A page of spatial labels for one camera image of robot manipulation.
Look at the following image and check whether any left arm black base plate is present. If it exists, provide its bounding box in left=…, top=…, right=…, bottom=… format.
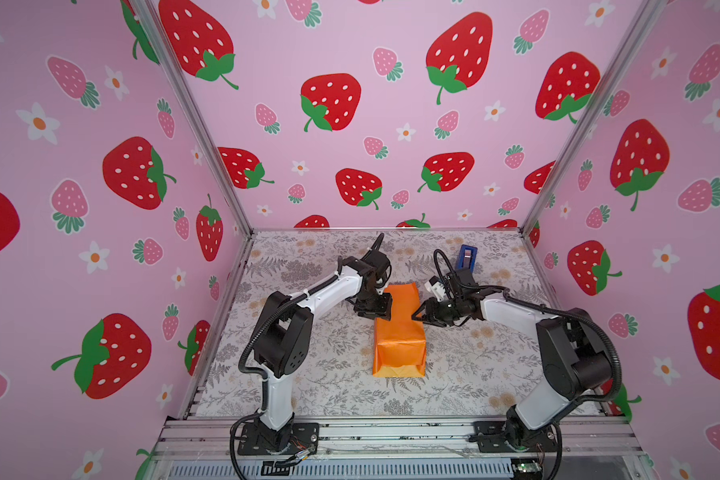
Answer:
left=235, top=421, right=320, bottom=456

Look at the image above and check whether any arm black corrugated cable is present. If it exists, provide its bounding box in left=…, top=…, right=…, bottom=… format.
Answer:
left=503, top=287, right=624, bottom=403
left=237, top=272, right=343, bottom=376

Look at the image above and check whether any blue tape dispenser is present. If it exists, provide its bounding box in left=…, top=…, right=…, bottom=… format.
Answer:
left=457, top=244, right=478, bottom=272

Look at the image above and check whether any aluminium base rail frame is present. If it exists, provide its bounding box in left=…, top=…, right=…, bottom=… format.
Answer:
left=138, top=416, right=659, bottom=479

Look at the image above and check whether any right aluminium corner post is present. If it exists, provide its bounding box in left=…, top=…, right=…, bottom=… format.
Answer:
left=519, top=0, right=666, bottom=240

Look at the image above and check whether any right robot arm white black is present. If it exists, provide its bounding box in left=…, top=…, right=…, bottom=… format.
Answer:
left=412, top=290, right=623, bottom=449

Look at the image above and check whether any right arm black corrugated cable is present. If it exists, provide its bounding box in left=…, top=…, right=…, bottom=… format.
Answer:
left=503, top=287, right=624, bottom=403

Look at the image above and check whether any left aluminium corner post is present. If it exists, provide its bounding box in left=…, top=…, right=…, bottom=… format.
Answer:
left=133, top=0, right=253, bottom=239

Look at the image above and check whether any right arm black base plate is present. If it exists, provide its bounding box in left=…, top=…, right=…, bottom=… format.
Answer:
left=468, top=421, right=558, bottom=454

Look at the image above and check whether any aluminium corner post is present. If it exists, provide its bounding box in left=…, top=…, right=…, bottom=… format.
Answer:
left=519, top=0, right=666, bottom=240
left=133, top=0, right=253, bottom=239

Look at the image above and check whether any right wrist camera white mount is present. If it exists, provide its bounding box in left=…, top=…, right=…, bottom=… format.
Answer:
left=425, top=276, right=449, bottom=302

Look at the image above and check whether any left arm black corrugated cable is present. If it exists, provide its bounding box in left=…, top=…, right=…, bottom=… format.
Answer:
left=237, top=272, right=343, bottom=376

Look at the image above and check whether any yellow orange wrapping paper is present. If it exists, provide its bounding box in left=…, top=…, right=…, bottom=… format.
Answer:
left=372, top=283, right=427, bottom=378

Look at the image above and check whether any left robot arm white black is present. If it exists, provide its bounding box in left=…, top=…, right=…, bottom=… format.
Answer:
left=238, top=242, right=393, bottom=447

